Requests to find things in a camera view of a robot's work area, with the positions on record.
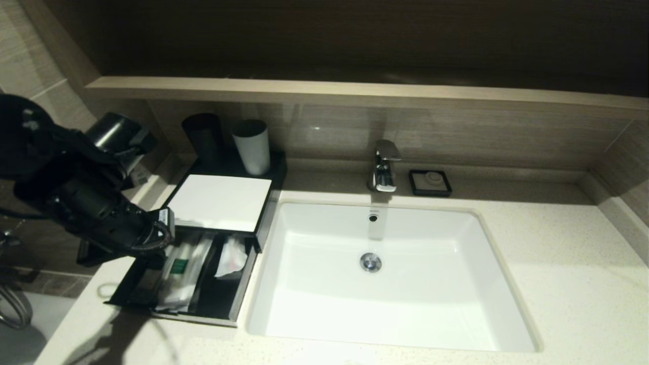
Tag toothbrush packet dark bristles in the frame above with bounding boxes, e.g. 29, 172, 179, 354
155, 238, 203, 312

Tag translucent shower cap packet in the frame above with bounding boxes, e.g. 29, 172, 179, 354
215, 237, 249, 280

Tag black box drawer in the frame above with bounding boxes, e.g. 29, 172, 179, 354
104, 228, 257, 328

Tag white cup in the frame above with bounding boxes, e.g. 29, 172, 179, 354
232, 119, 272, 176

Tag black square soap dish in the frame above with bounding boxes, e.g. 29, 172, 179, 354
408, 169, 453, 198

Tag black cup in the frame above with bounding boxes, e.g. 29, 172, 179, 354
183, 113, 226, 165

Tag white packet green print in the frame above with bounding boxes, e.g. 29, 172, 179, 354
190, 233, 216, 289

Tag white sink basin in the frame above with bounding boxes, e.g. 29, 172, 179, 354
247, 200, 541, 353

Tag wooden wall shelf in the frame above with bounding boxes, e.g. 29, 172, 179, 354
86, 76, 649, 112

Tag chrome faucet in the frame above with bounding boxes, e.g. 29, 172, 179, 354
368, 140, 402, 193

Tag dark hose fixture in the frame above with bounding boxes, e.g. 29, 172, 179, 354
0, 223, 41, 330

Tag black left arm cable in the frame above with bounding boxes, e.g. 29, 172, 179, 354
129, 221, 174, 257

